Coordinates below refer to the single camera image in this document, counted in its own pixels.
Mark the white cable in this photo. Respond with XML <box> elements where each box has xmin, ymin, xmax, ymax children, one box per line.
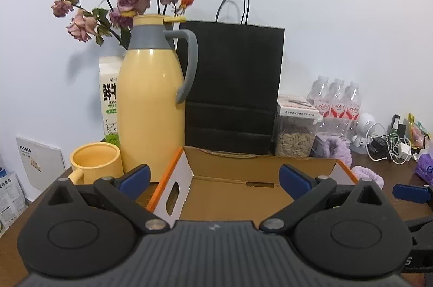
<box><xmin>367</xmin><ymin>123</ymin><xmax>401</xmax><ymax>166</ymax></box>

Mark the white charger plug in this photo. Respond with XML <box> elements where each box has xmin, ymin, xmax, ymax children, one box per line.
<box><xmin>397</xmin><ymin>142</ymin><xmax>412</xmax><ymax>161</ymax></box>

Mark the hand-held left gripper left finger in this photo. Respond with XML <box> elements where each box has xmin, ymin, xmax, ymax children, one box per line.
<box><xmin>40</xmin><ymin>164</ymin><xmax>170</xmax><ymax>234</ymax></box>

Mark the stack of printed papers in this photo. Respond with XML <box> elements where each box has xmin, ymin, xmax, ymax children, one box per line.
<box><xmin>0</xmin><ymin>152</ymin><xmax>28</xmax><ymax>236</ymax></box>

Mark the yellow thermos jug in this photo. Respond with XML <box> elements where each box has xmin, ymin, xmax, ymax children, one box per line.
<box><xmin>117</xmin><ymin>14</ymin><xmax>198</xmax><ymax>184</ymax></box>

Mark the purple tissue pack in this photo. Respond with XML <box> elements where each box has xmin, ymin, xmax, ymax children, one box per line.
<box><xmin>414</xmin><ymin>141</ymin><xmax>433</xmax><ymax>186</ymax></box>

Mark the clear seed container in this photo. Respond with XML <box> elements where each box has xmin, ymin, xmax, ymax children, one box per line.
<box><xmin>275</xmin><ymin>114</ymin><xmax>322</xmax><ymax>158</ymax></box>

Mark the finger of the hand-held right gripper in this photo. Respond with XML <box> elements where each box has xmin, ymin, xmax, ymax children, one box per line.
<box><xmin>392</xmin><ymin>184</ymin><xmax>433</xmax><ymax>205</ymax></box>

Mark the yellow mug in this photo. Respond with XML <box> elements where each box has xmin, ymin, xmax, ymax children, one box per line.
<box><xmin>68</xmin><ymin>142</ymin><xmax>124</xmax><ymax>186</ymax></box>

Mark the colourful snack packet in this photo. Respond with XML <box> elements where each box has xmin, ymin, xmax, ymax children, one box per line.
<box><xmin>408</xmin><ymin>113</ymin><xmax>432</xmax><ymax>149</ymax></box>

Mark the white flat box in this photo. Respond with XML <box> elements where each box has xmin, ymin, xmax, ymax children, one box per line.
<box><xmin>277</xmin><ymin>94</ymin><xmax>321</xmax><ymax>118</ymax></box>

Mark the black paper bag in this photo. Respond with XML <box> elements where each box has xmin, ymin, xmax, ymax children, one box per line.
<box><xmin>176</xmin><ymin>0</ymin><xmax>285</xmax><ymax>155</ymax></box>

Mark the orange cardboard box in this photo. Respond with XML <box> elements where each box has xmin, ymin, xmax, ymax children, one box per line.
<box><xmin>145</xmin><ymin>146</ymin><xmax>359</xmax><ymax>230</ymax></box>

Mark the white booklet leaning on wall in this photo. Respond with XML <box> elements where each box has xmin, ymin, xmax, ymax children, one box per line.
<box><xmin>15</xmin><ymin>136</ymin><xmax>66</xmax><ymax>193</ymax></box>

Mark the white green milk carton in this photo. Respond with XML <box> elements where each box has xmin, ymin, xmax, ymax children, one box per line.
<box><xmin>98</xmin><ymin>56</ymin><xmax>124</xmax><ymax>147</ymax></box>

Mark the small white fan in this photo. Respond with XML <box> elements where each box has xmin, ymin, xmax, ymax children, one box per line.
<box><xmin>350</xmin><ymin>113</ymin><xmax>377</xmax><ymax>152</ymax></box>

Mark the black power adapter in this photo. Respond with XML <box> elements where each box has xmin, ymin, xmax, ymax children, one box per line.
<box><xmin>369</xmin><ymin>137</ymin><xmax>389</xmax><ymax>155</ymax></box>

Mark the clear water bottle red label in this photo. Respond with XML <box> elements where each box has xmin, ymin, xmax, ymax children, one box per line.
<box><xmin>307</xmin><ymin>75</ymin><xmax>330</xmax><ymax>135</ymax></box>
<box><xmin>327</xmin><ymin>78</ymin><xmax>346</xmax><ymax>137</ymax></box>
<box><xmin>342</xmin><ymin>81</ymin><xmax>362</xmax><ymax>140</ymax></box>

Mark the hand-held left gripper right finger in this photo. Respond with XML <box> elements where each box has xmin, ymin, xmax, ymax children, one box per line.
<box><xmin>259</xmin><ymin>164</ymin><xmax>389</xmax><ymax>235</ymax></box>

